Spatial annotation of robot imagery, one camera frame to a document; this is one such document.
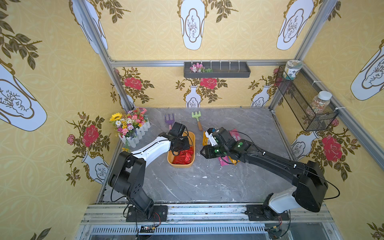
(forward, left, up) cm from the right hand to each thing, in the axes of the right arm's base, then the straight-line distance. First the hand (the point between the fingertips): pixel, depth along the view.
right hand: (205, 148), depth 81 cm
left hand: (+6, +14, -8) cm, 17 cm away
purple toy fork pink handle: (+31, +27, -16) cm, 44 cm away
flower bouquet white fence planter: (+12, +45, +2) cm, 46 cm away
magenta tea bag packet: (-11, -8, +7) cm, 15 cm away
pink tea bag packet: (+17, -21, -12) cm, 29 cm away
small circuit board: (-36, +28, -17) cm, 49 cm away
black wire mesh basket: (+33, -56, +12) cm, 67 cm away
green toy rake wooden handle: (+36, +6, -16) cm, 40 cm away
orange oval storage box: (-2, +12, -11) cm, 16 cm away
